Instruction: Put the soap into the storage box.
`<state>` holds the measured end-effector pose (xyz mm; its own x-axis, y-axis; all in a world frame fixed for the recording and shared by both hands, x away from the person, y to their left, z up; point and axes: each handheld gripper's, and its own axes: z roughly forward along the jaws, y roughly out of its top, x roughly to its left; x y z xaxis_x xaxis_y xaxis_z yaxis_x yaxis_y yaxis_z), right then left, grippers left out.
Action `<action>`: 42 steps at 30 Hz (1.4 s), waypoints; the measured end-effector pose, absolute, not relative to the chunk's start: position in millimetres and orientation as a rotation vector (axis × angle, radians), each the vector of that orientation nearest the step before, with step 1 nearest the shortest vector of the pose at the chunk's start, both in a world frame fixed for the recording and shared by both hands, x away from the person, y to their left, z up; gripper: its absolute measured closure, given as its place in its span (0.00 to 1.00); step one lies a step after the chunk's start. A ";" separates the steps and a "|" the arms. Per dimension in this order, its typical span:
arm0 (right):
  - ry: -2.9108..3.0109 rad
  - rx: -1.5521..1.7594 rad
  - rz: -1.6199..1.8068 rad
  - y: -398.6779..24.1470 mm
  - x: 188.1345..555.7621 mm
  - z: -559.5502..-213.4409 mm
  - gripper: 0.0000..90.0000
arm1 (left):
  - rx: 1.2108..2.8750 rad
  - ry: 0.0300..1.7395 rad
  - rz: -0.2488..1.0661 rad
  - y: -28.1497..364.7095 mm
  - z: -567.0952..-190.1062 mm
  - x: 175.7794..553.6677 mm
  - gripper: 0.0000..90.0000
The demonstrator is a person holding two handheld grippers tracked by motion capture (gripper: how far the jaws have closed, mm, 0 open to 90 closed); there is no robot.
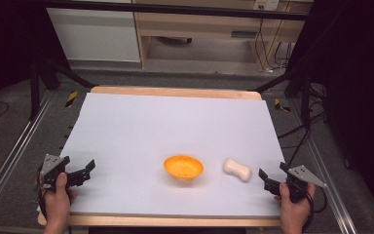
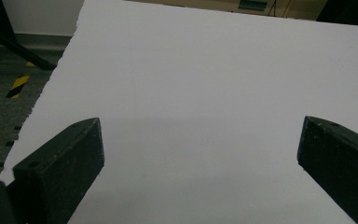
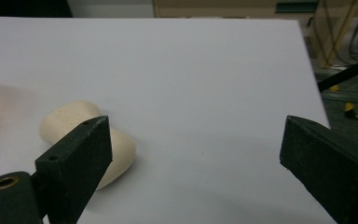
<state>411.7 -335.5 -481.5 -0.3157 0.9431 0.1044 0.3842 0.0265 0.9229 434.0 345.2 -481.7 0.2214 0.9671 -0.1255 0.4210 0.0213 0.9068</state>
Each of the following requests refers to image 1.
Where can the aluminium floor rail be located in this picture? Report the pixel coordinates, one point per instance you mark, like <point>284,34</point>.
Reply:
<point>328,182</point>
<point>11,156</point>

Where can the person's left hand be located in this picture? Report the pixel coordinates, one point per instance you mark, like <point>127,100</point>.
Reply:
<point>57,201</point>

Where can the white soap bar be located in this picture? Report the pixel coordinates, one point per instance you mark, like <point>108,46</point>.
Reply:
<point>237,169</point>

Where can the white table sheet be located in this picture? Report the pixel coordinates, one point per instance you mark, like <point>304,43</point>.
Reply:
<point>162,130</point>

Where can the wall power socket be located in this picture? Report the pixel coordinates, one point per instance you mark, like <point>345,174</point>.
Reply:
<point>266,4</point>

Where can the yellow black floor tape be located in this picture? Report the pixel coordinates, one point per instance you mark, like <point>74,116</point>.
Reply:
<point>71,98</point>
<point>281,105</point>

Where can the wooden table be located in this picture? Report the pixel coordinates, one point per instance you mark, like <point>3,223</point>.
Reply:
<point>175,91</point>

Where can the black metal stand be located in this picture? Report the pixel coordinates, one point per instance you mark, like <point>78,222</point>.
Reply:
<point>293,81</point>
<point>45,78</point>

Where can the white cabinet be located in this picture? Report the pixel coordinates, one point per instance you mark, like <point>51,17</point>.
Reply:
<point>94,35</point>

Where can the person's right hand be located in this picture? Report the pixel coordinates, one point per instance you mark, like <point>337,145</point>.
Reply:
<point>292,211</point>

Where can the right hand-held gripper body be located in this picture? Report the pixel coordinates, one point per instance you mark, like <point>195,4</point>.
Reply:
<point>300,178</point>

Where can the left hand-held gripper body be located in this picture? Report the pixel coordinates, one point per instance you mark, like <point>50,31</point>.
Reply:
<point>52,164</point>

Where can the black frame bar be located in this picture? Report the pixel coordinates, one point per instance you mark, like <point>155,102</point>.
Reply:
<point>175,8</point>

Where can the orange bowl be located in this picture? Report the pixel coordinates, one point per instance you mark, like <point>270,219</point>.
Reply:
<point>183,167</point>

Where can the wooden desk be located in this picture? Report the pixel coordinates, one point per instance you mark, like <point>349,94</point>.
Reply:
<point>201,22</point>

